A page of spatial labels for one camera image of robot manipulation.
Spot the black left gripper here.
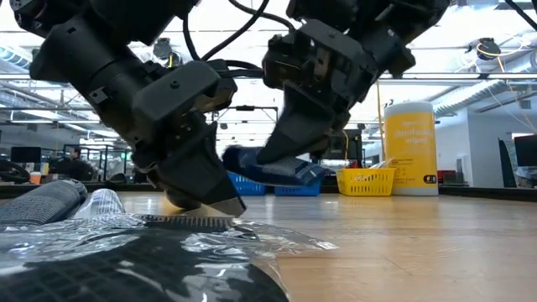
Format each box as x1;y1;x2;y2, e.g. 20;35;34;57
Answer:
133;116;248;218

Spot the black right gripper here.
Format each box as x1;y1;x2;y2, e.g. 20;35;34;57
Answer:
255;78;367;165

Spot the grey ribbed cloth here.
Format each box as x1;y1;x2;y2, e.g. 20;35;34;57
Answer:
0;179;88;227

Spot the blue plastic basket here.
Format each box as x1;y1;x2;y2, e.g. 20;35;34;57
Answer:
274;182;322;197
226;171;268;196

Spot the yellow plastic basket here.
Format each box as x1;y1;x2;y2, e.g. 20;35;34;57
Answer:
336;167;397;197

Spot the yellow disinfecting wipes canister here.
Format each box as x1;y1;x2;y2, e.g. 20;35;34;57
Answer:
383;100;440;197

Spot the person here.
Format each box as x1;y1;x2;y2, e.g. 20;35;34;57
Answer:
62;146;96;182

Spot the small black monitor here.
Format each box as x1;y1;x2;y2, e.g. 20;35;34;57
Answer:
10;146;43;164

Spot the black upright panel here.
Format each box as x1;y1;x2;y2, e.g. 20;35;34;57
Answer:
498;138;518;189

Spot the black desk monitor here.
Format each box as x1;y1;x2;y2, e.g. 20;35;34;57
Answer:
514;133;537;168

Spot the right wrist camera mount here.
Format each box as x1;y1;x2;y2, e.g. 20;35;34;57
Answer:
262;18;381;91

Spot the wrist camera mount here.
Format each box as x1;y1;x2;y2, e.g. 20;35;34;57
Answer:
262;18;381;91
133;60;238;127

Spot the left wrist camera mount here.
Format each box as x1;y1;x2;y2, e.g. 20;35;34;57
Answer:
133;60;238;127

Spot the black ceiling cable reel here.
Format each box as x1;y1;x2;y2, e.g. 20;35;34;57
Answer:
476;38;503;62

